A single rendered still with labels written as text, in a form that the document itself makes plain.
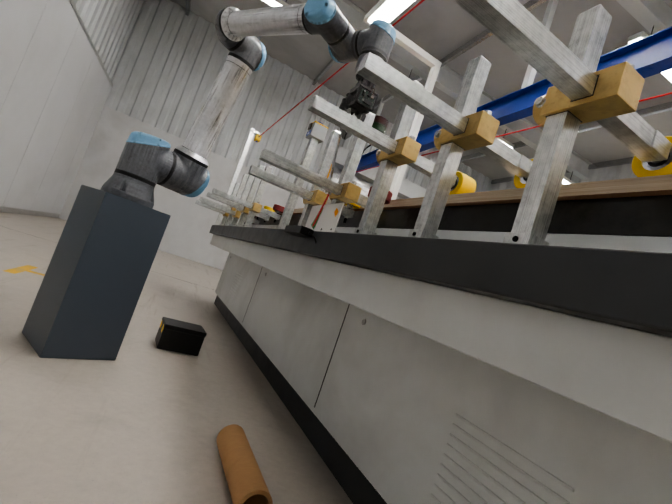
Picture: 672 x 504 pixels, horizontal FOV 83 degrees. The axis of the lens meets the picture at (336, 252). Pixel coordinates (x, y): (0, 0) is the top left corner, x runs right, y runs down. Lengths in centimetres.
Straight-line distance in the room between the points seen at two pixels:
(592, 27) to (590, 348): 49
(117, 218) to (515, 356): 136
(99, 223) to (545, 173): 137
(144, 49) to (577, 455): 952
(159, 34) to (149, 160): 825
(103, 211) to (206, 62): 827
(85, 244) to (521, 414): 139
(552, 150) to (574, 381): 33
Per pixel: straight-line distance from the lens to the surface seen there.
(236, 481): 105
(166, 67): 956
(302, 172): 118
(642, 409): 53
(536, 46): 61
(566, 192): 90
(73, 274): 158
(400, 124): 111
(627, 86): 69
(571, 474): 80
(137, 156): 166
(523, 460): 84
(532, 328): 60
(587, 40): 78
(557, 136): 69
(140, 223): 162
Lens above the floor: 56
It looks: 4 degrees up
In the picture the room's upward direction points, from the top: 19 degrees clockwise
